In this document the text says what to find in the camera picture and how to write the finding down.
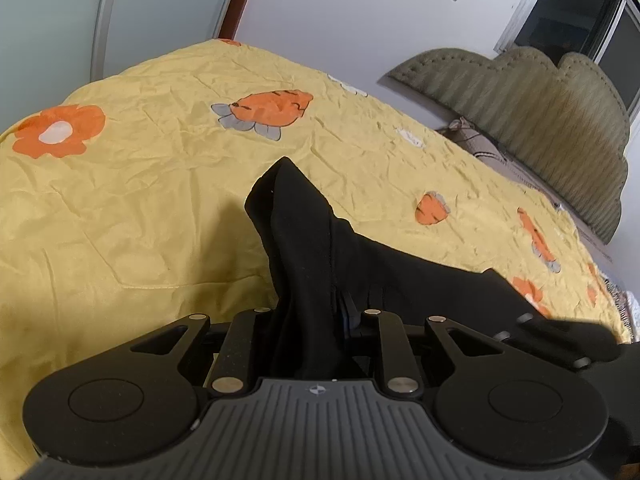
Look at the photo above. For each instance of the yellow floral bedsheet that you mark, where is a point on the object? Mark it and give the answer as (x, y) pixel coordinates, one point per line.
(150, 185)

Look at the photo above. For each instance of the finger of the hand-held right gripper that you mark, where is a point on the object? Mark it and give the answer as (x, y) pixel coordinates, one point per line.
(555, 337)

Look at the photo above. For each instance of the zebra-print cloth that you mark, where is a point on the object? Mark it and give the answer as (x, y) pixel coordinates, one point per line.
(627, 310)

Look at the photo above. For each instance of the green upholstered headboard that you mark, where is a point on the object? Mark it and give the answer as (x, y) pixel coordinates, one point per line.
(540, 125)

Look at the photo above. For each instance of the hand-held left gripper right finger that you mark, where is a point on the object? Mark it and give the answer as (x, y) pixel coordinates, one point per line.
(392, 352)

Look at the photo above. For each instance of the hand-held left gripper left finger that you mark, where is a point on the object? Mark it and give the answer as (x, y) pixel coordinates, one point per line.
(237, 350)

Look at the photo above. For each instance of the striped grey pillow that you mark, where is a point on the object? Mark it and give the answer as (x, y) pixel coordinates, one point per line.
(480, 147)

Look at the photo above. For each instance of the black pants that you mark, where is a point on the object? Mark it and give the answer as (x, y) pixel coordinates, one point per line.
(320, 260)

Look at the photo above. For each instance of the brown wooden wardrobe trim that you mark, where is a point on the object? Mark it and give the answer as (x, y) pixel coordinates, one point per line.
(239, 0)

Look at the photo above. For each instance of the window with white frame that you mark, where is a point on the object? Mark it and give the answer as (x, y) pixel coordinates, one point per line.
(575, 10)

